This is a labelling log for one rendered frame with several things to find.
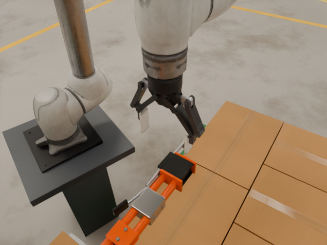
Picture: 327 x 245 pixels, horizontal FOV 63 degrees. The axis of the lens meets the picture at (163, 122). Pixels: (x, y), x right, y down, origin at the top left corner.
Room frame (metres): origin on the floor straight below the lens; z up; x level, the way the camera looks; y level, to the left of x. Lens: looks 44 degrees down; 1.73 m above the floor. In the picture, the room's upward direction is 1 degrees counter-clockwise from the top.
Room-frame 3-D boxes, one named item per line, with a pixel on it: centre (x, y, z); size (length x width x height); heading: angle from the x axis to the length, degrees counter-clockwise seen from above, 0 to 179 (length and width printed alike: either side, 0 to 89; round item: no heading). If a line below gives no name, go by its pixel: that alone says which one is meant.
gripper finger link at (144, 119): (0.52, 0.05, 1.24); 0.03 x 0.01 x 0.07; 145
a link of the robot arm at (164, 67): (0.48, -0.01, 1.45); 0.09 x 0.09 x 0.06
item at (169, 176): (0.47, -0.04, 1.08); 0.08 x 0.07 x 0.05; 144
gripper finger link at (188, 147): (0.44, -0.06, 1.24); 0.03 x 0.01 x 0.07; 145
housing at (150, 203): (0.36, 0.04, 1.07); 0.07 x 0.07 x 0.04; 54
